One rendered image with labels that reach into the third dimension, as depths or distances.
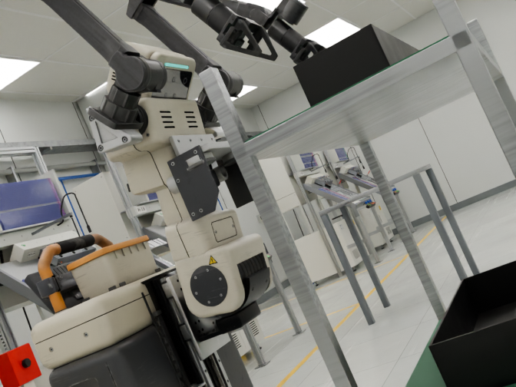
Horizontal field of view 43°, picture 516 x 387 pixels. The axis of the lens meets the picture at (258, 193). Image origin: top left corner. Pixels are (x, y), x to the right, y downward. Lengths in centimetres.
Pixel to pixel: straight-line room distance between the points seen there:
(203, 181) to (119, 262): 38
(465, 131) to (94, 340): 938
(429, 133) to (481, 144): 80
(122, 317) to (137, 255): 27
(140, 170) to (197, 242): 25
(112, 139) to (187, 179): 20
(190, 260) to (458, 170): 924
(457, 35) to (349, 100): 20
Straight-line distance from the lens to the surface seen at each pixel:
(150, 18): 204
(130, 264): 186
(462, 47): 109
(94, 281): 183
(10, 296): 395
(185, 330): 177
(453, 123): 1070
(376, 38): 127
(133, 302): 173
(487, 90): 108
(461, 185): 1073
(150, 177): 171
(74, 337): 170
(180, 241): 165
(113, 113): 155
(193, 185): 159
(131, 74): 151
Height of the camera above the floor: 77
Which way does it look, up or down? 4 degrees up
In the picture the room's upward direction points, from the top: 24 degrees counter-clockwise
